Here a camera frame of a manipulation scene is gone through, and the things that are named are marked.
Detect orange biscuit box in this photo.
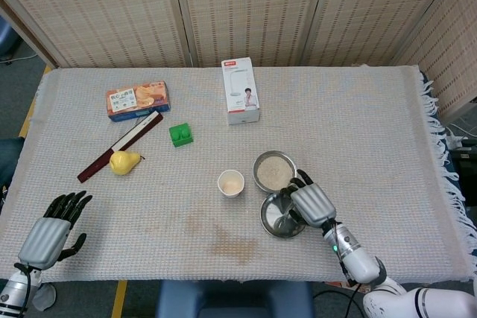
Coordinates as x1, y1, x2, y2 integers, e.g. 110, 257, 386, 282
105, 80, 172, 123

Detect grey rounded foot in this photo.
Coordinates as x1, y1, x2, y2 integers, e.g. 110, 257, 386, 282
31, 283, 57, 312

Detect dark blue fabric thing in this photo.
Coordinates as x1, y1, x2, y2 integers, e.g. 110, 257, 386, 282
0, 136, 26, 187

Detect grey woven tablecloth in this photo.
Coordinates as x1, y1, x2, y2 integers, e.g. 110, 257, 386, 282
0, 64, 477, 284

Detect long dark red box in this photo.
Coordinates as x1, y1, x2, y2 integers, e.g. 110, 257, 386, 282
76, 110, 165, 184

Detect white lamp box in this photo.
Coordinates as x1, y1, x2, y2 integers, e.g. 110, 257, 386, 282
221, 57, 261, 126

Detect white paper cup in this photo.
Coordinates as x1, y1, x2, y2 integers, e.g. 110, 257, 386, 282
217, 169, 245, 199

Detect green toy block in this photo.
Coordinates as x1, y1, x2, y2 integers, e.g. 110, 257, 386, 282
168, 122, 195, 147

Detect black box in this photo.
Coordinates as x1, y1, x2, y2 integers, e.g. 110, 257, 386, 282
449, 146, 477, 200

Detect orange package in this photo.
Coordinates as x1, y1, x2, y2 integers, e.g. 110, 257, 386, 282
323, 281, 372, 295

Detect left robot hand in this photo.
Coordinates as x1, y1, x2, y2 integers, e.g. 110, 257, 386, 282
17, 190, 92, 270

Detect empty steel plate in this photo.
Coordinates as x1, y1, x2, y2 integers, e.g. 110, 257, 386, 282
259, 191, 309, 239

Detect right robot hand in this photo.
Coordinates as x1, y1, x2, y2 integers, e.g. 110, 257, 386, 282
281, 168, 337, 229

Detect black cable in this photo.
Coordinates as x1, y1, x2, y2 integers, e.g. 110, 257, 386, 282
312, 284, 364, 318

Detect steel bowl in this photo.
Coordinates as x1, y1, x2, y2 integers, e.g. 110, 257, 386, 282
253, 150, 299, 192

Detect yellow pear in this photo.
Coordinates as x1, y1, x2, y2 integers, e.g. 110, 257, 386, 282
109, 150, 145, 177

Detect white power strip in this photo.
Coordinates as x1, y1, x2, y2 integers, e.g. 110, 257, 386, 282
445, 126, 470, 150

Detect bamboo folding screen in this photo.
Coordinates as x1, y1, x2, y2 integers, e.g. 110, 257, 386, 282
0, 0, 477, 121

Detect small metal spoon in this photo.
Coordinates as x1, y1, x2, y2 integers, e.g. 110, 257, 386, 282
274, 202, 299, 232

